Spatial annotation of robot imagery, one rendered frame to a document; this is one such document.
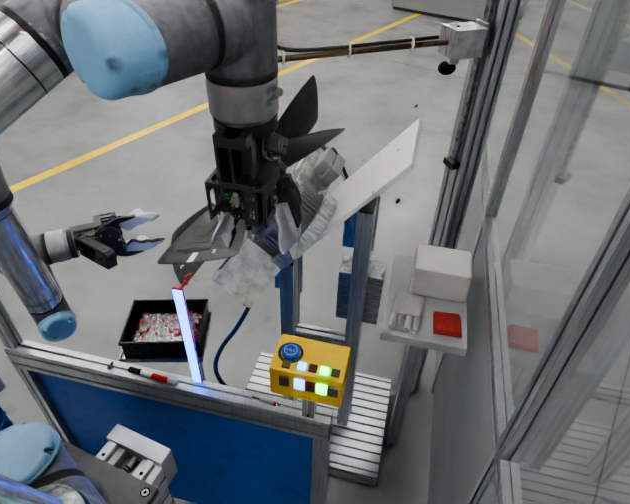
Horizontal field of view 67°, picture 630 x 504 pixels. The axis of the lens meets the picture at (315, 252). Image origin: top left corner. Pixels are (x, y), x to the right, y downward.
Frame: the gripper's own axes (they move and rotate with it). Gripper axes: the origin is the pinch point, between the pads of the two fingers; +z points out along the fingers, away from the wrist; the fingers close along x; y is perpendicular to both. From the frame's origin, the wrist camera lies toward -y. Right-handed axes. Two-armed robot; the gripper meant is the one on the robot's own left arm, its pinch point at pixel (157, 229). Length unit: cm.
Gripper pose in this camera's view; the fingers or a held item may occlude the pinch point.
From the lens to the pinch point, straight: 124.2
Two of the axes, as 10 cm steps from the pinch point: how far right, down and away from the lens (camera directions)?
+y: -4.0, -5.1, 7.6
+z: 9.2, -2.4, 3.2
